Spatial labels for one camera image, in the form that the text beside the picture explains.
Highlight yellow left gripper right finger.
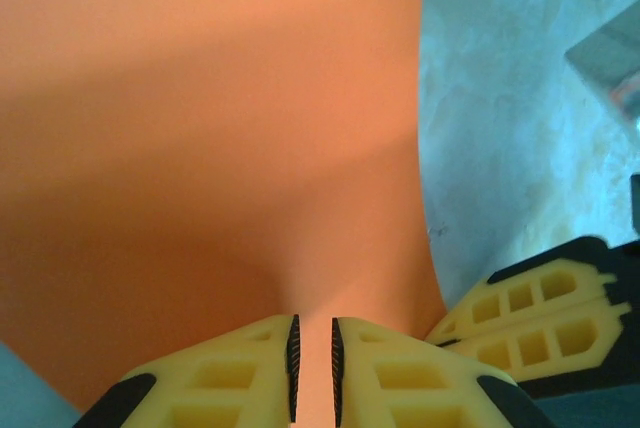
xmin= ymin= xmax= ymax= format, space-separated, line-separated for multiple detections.
xmin=331 ymin=316 xmax=557 ymax=428

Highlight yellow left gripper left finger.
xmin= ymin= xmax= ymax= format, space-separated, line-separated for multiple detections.
xmin=73 ymin=313 xmax=301 ymax=428

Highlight orange paper sheet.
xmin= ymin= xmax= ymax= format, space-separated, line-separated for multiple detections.
xmin=0 ymin=0 xmax=449 ymax=428

